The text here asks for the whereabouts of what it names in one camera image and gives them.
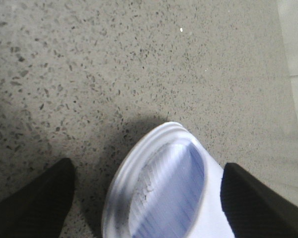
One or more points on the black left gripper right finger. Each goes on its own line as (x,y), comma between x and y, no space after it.
(252,209)

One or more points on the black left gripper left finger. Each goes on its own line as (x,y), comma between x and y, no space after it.
(39,209)

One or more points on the light blue slipper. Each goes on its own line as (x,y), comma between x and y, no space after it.
(168,186)

